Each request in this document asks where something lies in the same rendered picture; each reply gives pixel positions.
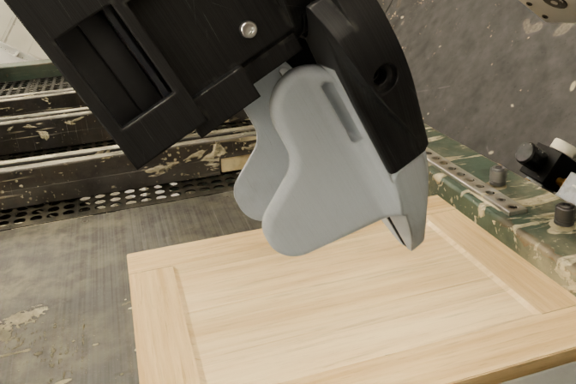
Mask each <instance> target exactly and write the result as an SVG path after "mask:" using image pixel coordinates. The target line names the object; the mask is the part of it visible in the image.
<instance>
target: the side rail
mask: <svg viewBox="0 0 576 384"><path fill-rule="evenodd" d="M60 75H62V74H61V73H60V71H59V70H58V69H57V67H56V66H55V65H54V63H53V62H52V61H51V60H50V59H42V60H34V61H26V62H18V63H2V64H0V82H7V81H21V80H29V79H37V78H45V77H52V76H60Z"/></svg>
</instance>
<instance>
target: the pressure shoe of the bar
mask: <svg viewBox="0 0 576 384"><path fill-rule="evenodd" d="M249 156H250V154H246V155H241V156H235V157H230V158H224V159H219V165H220V170H221V172H227V171H237V170H242V169H243V167H244V166H245V164H246V162H247V160H248V159H249Z"/></svg>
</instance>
